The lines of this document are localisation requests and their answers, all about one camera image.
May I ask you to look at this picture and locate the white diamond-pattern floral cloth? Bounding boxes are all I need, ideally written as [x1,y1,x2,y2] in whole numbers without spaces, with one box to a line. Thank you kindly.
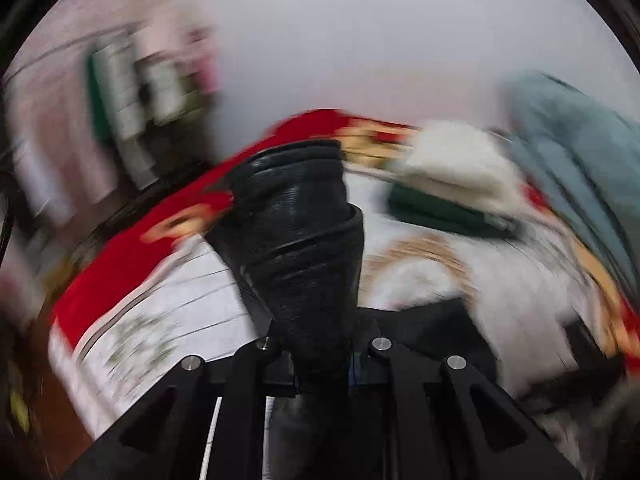
[70,165,606,431]

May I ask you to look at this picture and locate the bed with white checkered sheet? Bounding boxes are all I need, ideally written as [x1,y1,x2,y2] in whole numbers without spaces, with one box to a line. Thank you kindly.
[47,320,121,441]

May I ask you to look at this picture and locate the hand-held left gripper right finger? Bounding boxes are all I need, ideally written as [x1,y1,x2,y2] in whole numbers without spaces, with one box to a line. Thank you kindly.
[349,336,583,480]

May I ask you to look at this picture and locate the grey knit sweater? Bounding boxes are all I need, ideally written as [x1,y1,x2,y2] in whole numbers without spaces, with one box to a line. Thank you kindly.
[537,385,640,480]

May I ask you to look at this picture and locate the green folded garment striped cuffs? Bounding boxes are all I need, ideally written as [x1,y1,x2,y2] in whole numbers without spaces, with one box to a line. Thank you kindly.
[386,185,523,240]

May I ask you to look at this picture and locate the black leather jacket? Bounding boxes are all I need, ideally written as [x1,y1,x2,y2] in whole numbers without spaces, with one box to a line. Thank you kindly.
[207,139,506,480]

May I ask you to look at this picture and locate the light blue quilt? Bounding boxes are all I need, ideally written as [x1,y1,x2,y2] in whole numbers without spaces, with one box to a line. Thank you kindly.
[500,72,640,301]

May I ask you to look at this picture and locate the white fluffy folded garment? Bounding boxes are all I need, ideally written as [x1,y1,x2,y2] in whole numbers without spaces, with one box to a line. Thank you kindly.
[402,121,526,211]

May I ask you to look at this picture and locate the red floral blanket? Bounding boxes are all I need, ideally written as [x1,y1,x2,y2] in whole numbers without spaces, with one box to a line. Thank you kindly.
[50,108,640,361]

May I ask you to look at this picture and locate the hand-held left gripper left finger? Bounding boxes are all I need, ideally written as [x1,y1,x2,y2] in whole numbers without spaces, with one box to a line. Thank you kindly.
[64,339,297,480]

